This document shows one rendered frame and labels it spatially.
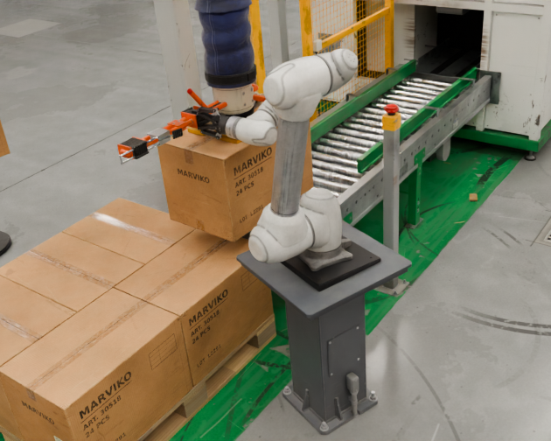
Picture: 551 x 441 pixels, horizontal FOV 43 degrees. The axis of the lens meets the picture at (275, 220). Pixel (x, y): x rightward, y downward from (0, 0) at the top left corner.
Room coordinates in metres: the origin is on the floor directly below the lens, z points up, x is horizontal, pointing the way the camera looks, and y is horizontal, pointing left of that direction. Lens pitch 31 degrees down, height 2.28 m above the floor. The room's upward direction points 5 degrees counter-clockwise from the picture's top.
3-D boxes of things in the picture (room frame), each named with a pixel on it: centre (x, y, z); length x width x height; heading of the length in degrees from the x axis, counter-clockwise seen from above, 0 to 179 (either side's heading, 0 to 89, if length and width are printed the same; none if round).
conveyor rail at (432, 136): (3.61, -0.83, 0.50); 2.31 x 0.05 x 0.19; 141
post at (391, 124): (3.04, -0.59, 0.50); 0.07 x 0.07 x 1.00; 51
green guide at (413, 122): (3.93, -1.00, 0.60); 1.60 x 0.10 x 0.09; 141
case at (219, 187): (2.91, 0.14, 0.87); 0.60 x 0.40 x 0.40; 139
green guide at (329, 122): (4.26, -0.58, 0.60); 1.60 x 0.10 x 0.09; 141
